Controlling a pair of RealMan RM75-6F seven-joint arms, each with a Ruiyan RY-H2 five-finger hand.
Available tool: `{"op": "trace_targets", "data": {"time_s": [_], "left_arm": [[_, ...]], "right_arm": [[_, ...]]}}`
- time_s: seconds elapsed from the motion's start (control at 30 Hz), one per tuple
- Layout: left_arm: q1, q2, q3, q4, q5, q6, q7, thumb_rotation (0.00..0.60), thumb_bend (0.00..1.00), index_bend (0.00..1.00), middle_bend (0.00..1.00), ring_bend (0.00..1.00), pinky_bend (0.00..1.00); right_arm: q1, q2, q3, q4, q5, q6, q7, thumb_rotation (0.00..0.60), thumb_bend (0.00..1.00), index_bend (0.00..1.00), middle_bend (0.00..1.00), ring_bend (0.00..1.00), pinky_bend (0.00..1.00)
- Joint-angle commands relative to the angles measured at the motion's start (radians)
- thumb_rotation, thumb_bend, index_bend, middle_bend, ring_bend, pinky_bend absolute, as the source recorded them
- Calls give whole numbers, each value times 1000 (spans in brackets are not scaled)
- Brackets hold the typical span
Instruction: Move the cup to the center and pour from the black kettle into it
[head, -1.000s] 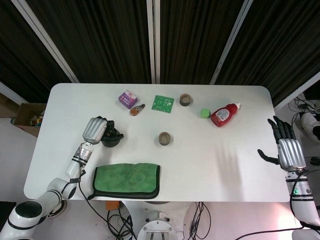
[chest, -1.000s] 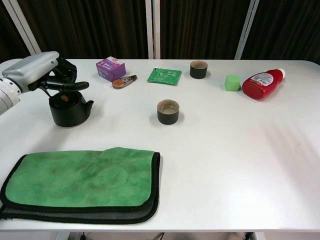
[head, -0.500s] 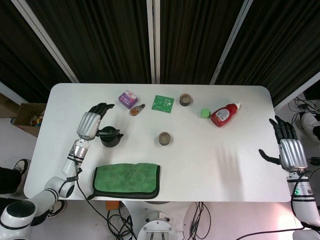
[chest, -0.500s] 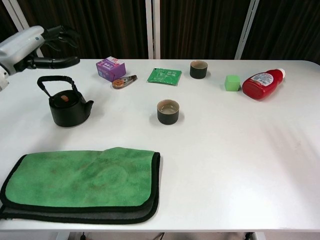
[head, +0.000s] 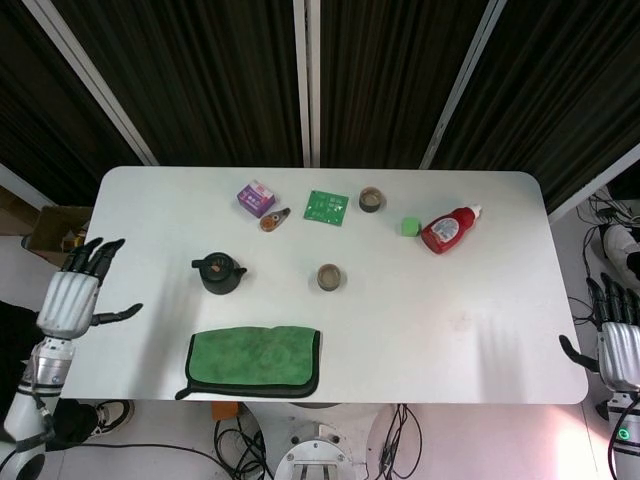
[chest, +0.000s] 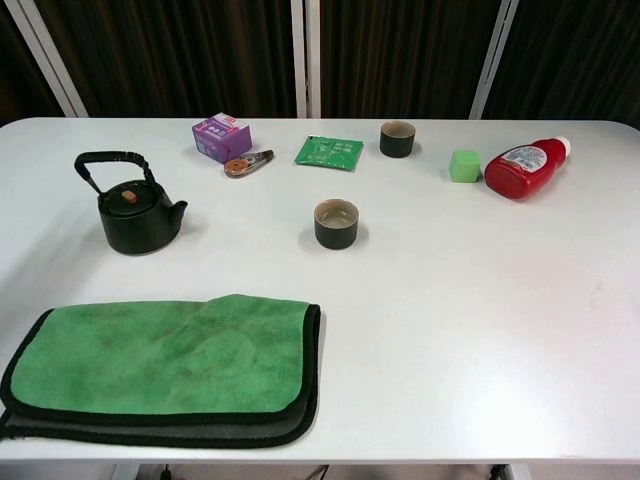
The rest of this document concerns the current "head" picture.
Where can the black pleated curtain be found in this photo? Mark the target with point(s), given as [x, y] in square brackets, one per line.
[210, 75]

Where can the red ketchup squeeze bottle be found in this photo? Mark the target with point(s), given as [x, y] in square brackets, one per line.
[445, 232]

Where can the white metal frame post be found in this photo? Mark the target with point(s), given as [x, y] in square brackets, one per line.
[95, 80]
[462, 80]
[302, 75]

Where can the white shoe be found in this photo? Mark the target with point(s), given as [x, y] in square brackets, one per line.
[620, 247]

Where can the light green cube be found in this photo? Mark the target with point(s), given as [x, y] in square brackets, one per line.
[409, 226]

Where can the black white sneaker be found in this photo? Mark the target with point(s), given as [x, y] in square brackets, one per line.
[115, 415]

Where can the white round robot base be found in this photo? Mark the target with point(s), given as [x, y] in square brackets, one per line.
[315, 460]

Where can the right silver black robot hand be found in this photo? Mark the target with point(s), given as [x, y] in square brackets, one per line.
[620, 350]

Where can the green printed sachet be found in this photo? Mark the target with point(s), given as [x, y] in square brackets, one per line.
[326, 207]

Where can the small purple carton box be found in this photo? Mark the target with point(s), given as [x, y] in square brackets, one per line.
[255, 197]

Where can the green towel with black edge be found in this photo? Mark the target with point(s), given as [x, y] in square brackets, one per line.
[250, 355]

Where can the open cardboard box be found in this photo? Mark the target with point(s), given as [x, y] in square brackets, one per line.
[50, 225]

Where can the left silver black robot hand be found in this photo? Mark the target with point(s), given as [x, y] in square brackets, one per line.
[67, 300]

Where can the brown correction tape dispenser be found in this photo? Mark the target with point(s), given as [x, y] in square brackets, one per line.
[272, 221]

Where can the flat brown cardboard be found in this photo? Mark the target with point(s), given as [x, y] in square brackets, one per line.
[15, 215]

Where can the small orange object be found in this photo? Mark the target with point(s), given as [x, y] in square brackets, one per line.
[224, 411]

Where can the white frame bar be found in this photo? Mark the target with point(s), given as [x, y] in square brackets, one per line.
[590, 190]
[20, 179]

